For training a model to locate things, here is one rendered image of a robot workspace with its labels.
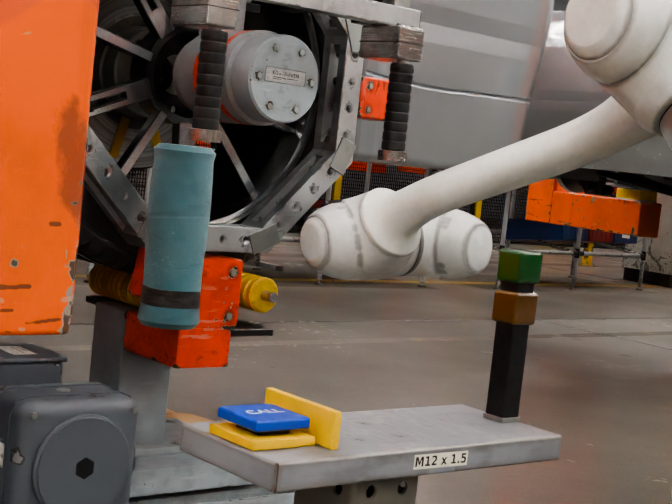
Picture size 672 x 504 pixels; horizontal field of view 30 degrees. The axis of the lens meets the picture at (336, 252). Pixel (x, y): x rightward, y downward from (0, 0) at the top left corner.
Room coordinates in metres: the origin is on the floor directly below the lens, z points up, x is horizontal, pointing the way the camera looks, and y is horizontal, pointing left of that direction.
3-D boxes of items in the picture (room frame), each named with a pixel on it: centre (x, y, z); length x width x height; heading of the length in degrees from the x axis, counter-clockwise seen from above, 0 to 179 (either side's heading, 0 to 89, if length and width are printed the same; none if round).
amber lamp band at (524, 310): (1.52, -0.22, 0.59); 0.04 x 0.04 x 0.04; 40
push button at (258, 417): (1.28, 0.06, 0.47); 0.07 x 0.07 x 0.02; 40
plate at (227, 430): (1.28, 0.06, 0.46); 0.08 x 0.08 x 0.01; 40
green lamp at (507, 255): (1.52, -0.22, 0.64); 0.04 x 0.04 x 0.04; 40
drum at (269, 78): (1.90, 0.17, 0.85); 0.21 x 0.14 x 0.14; 40
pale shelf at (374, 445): (1.39, -0.07, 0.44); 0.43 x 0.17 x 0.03; 130
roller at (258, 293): (2.11, 0.19, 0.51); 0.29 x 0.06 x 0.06; 40
